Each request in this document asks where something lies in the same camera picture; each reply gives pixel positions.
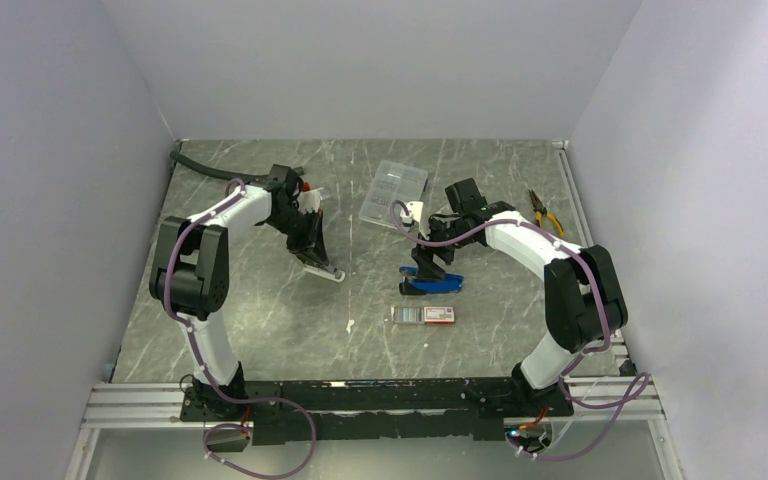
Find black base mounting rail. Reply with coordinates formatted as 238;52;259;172
180;377;574;446

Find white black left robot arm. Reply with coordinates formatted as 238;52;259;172
149;165;345;420

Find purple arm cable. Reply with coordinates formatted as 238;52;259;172
389;198;653;464
162;178;319;480

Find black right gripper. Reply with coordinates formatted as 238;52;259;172
411;214;475;280

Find aluminium frame rail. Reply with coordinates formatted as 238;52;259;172
82;376;666;429

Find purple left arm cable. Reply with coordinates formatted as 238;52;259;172
162;178;319;480

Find red white staples box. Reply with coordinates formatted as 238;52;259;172
390;306;456;325

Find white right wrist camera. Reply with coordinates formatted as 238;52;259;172
397;201;429;238

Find clear plastic screw organizer box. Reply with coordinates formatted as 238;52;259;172
359;160;429;229

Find yellow handled pliers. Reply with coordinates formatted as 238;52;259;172
528;189;565;238

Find small beige white stapler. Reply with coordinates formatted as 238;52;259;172
303;263;345;283

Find dark corrugated hose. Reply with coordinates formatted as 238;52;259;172
169;149;273;185

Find blue black stapler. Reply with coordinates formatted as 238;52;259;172
398;266;464;296

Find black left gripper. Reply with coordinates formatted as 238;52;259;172
265;206;330;267

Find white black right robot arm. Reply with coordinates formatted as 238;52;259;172
390;179;628;415

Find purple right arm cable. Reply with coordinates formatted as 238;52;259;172
389;198;653;464

